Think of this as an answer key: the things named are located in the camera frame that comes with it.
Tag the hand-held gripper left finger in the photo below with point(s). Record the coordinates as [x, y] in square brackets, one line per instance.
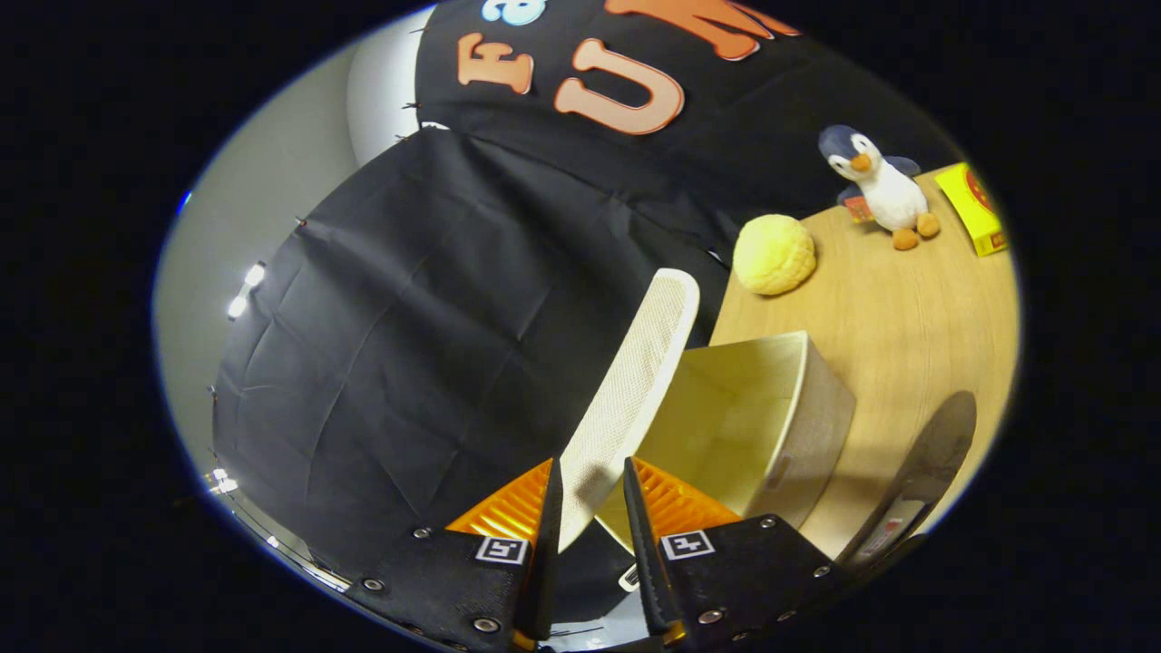
[549, 544]

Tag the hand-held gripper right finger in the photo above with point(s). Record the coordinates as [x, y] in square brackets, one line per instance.
[639, 544]

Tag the cream fabric storage box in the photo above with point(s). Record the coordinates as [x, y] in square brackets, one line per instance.
[753, 426]

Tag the brown fuzzy shoe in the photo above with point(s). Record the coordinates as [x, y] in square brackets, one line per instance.
[934, 444]

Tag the black backdrop cloth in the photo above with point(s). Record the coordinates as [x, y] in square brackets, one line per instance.
[408, 317]

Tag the yellow round bun plush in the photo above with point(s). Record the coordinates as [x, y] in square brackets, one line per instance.
[773, 256]

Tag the ceiling light strip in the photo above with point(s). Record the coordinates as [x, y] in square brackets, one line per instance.
[256, 274]
[222, 483]

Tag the penguin plush toy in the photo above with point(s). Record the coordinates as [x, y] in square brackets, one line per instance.
[884, 195]

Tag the yellow book with red circle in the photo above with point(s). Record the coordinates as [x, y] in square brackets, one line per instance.
[975, 213]

